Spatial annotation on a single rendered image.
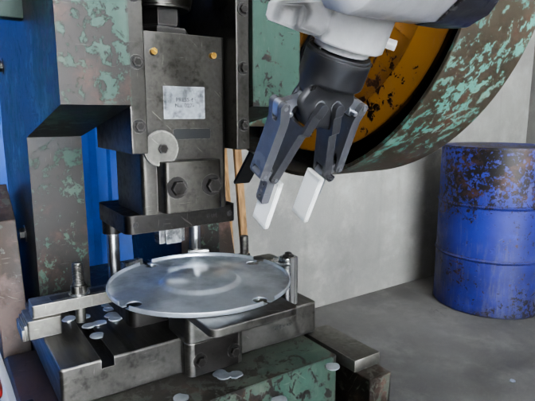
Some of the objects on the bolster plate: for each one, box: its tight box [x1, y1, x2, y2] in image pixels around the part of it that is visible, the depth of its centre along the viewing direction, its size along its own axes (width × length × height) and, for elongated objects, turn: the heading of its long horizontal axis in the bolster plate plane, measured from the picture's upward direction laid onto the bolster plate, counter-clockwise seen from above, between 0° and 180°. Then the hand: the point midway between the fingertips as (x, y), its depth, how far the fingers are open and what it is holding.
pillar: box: [106, 234, 121, 278], centre depth 90 cm, size 2×2×14 cm
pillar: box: [189, 226, 201, 249], centre depth 99 cm, size 2×2×14 cm
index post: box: [279, 251, 298, 304], centre depth 90 cm, size 3×3×10 cm
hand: (287, 200), depth 64 cm, fingers open, 6 cm apart
